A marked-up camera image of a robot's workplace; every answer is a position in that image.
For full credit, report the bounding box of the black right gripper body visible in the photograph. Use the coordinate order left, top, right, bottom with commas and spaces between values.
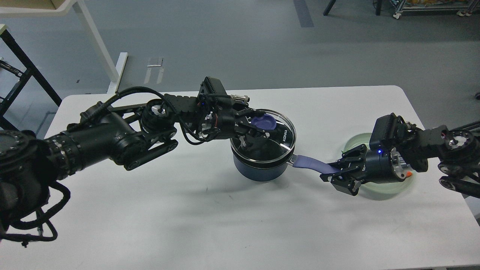
362, 150, 395, 184

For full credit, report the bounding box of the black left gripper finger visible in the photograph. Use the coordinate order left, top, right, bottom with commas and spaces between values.
238, 126, 279, 150
240, 109, 277, 124

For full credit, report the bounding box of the white desk frame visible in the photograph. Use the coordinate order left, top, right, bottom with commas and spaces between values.
0, 0, 129, 95

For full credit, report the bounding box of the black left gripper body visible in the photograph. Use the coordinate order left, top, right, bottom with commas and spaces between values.
214, 105, 249, 140

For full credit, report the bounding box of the metal cart base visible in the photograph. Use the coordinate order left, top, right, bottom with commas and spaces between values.
391, 0, 479, 20

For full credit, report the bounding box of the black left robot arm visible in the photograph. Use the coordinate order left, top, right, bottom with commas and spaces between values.
0, 77, 277, 247

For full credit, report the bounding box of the glass lid purple knob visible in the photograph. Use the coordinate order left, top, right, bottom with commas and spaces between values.
230, 109, 296, 168

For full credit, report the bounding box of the dark blue saucepan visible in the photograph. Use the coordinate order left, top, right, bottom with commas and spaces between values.
230, 139, 340, 182

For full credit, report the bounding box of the black metal rack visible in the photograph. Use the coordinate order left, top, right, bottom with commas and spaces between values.
0, 24, 62, 131

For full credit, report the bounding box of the black furniture leg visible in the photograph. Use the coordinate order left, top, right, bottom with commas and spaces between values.
322, 0, 337, 17

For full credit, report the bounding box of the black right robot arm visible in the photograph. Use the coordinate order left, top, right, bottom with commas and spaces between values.
320, 113, 480, 198

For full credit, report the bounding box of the translucent green plate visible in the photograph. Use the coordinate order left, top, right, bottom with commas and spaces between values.
343, 133, 417, 200

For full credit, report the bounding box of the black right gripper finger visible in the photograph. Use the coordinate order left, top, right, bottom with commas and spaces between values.
319, 171, 362, 196
326, 145, 368, 173

